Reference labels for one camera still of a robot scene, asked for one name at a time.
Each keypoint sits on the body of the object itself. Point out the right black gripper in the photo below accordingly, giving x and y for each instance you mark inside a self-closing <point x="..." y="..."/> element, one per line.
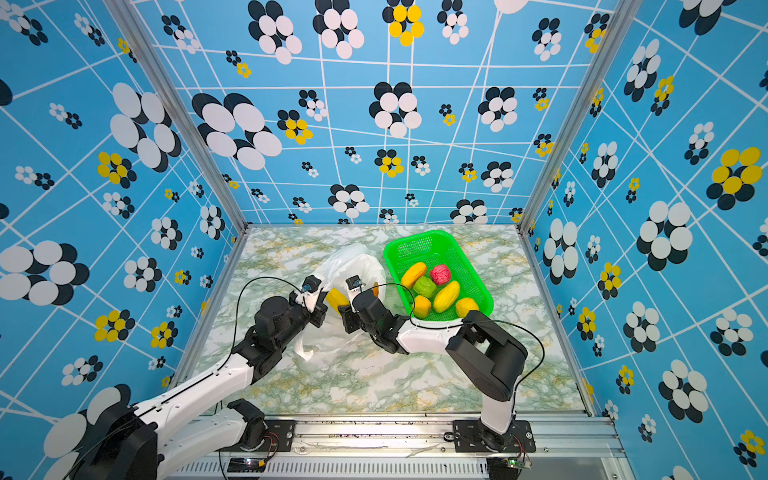
<point x="348" y="318"/>

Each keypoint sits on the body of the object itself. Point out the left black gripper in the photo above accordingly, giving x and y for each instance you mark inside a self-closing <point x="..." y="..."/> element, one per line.
<point x="318" y="314"/>

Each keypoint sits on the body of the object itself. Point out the white plastic bag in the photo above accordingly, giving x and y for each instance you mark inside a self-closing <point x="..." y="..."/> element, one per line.
<point x="320" y="345"/>

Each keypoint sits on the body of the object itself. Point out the orange yellow papaya fruit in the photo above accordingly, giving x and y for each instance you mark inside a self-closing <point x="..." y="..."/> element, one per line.
<point x="413" y="274"/>

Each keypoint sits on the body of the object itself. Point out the green fruit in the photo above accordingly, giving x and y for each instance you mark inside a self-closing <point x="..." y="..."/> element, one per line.
<point x="425" y="286"/>

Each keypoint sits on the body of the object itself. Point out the pink red fruit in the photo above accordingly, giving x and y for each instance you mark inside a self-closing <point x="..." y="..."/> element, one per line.
<point x="441" y="275"/>

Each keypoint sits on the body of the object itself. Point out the yellow lemon fruit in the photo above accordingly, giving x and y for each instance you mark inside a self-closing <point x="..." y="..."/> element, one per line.
<point x="464" y="306"/>

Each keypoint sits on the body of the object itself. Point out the yellow mango fruit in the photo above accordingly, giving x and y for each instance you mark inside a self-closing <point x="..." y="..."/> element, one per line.
<point x="336" y="299"/>
<point x="446" y="297"/>

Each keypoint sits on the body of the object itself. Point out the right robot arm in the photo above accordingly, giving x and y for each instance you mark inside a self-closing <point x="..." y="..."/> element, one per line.
<point x="490" y="357"/>

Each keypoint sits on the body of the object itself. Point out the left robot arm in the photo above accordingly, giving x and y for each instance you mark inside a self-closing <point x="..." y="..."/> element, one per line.
<point x="114" y="438"/>

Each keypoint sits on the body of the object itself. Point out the green plastic basket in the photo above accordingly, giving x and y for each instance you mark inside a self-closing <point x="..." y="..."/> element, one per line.
<point x="434" y="248"/>

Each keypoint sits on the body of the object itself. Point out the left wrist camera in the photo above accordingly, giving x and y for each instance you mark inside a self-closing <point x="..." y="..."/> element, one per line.
<point x="312" y="288"/>

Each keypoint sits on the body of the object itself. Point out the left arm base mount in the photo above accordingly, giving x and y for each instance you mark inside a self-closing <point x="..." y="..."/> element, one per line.
<point x="261" y="434"/>

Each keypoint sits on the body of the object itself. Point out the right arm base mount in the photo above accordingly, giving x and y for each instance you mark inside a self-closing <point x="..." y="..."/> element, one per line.
<point x="472" y="436"/>

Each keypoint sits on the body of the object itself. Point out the aluminium front rail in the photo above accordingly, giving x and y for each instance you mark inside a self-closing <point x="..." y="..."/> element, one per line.
<point x="550" y="445"/>

